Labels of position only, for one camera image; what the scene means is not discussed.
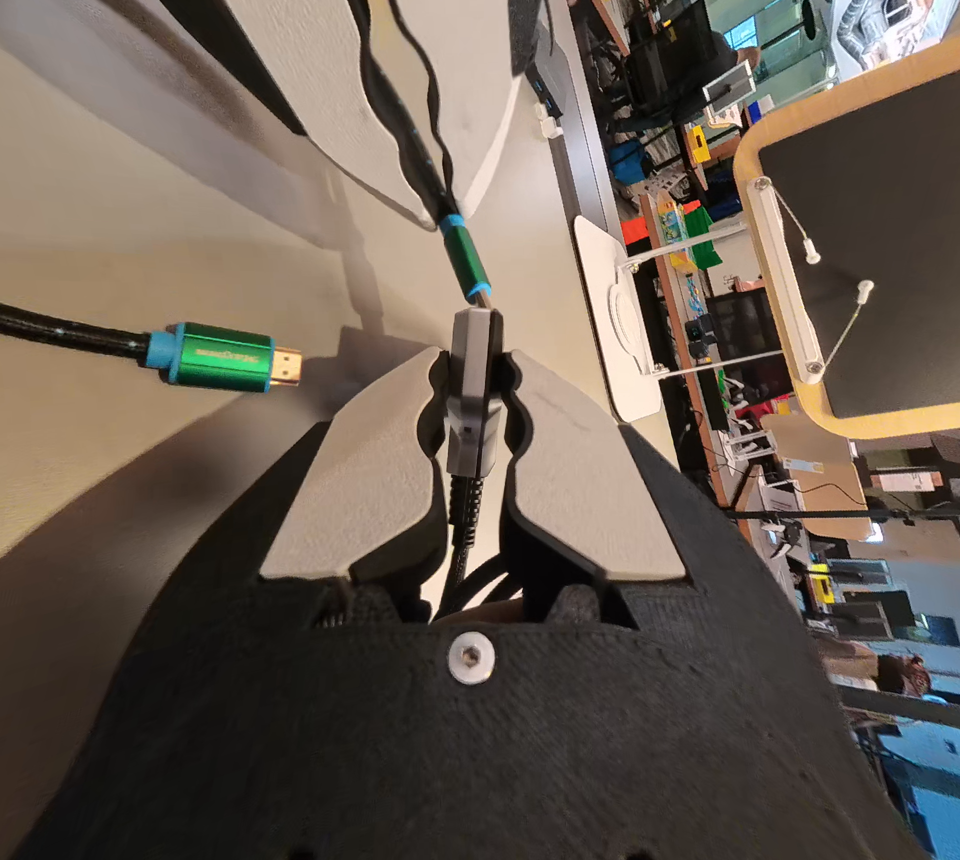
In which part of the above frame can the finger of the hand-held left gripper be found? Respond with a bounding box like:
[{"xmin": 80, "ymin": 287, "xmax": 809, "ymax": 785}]
[
  {"xmin": 377, "ymin": 0, "xmax": 526, "ymax": 216},
  {"xmin": 191, "ymin": 0, "xmax": 455, "ymax": 233}
]

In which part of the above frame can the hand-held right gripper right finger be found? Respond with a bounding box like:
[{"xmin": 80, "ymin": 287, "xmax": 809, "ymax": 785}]
[{"xmin": 501, "ymin": 349, "xmax": 689, "ymax": 585}]

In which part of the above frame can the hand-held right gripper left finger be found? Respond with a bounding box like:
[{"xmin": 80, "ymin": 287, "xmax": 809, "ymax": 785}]
[{"xmin": 261, "ymin": 345, "xmax": 453, "ymax": 582}]

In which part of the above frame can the black braided cable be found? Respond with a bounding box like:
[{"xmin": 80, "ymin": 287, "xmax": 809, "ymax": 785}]
[{"xmin": 435, "ymin": 474, "xmax": 519, "ymax": 621}]

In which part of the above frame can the grey multi-port switch box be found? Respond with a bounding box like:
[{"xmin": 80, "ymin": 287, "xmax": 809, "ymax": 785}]
[{"xmin": 446, "ymin": 307, "xmax": 505, "ymax": 479}]

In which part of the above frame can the green plug braided cable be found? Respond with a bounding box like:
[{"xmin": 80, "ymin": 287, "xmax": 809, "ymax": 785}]
[
  {"xmin": 0, "ymin": 301, "xmax": 305, "ymax": 394},
  {"xmin": 363, "ymin": 50, "xmax": 498, "ymax": 312}
]

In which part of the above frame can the white monitor stand base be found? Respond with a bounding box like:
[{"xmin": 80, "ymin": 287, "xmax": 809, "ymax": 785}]
[{"xmin": 572, "ymin": 214, "xmax": 663, "ymax": 424}]

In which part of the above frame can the cardboard box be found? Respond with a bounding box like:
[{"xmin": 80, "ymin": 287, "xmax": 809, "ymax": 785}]
[{"xmin": 761, "ymin": 414, "xmax": 871, "ymax": 539}]

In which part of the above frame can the white mounting bar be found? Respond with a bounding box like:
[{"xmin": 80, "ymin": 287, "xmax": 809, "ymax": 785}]
[{"xmin": 752, "ymin": 176, "xmax": 826, "ymax": 383}]

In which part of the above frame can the wood-framed black board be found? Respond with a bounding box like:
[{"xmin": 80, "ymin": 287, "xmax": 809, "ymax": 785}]
[{"xmin": 733, "ymin": 39, "xmax": 960, "ymax": 441}]

